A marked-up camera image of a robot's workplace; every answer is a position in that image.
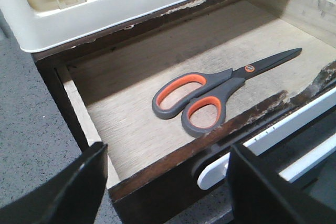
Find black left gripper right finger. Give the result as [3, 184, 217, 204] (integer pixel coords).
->
[226, 144, 335, 223]

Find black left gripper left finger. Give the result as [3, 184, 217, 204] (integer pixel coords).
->
[1, 142, 108, 223]

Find white drawer handle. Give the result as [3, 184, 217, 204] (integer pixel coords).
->
[197, 88, 335, 190]

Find grey orange scissors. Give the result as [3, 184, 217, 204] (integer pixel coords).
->
[152, 48, 302, 137]

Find dark wooden drawer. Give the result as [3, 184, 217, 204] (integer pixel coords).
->
[57, 0, 335, 223]

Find dark wooden drawer cabinet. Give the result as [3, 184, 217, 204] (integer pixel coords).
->
[32, 0, 238, 151]

